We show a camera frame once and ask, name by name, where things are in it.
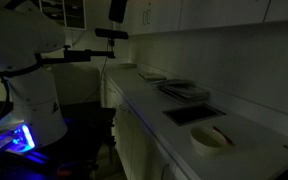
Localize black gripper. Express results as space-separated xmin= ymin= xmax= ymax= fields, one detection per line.
xmin=108 ymin=0 xmax=129 ymax=24

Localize red pen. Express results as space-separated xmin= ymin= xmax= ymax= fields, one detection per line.
xmin=212 ymin=125 xmax=235 ymax=147

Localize white round bowl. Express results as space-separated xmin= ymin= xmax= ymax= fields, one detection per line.
xmin=189 ymin=126 xmax=229 ymax=156

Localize small flat grey item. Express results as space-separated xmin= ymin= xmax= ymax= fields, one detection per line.
xmin=118 ymin=62 xmax=138 ymax=70

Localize flat dark rectangular pad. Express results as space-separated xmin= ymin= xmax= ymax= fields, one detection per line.
xmin=137 ymin=71 xmax=167 ymax=82

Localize stack of dark flat trays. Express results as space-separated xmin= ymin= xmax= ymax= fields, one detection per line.
xmin=156 ymin=78 xmax=211 ymax=103

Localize black robot cart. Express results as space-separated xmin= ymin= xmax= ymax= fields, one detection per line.
xmin=0 ymin=101 xmax=118 ymax=180

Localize white lower counter cabinet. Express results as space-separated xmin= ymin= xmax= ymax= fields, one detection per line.
xmin=101 ymin=73 xmax=192 ymax=180

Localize black bar stereo camera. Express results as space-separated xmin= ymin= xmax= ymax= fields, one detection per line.
xmin=94 ymin=27 xmax=130 ymax=41

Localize wall shelf unit dark compartments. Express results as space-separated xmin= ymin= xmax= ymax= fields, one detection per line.
xmin=38 ymin=0 xmax=87 ymax=31

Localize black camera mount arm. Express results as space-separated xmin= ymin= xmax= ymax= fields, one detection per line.
xmin=35 ymin=39 xmax=117 ymax=67

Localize white upper wall cabinet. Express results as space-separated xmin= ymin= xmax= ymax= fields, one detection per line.
xmin=121 ymin=0 xmax=288 ymax=36

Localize blue lit robot base plate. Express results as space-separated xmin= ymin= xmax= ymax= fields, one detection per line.
xmin=0 ymin=123 xmax=37 ymax=155

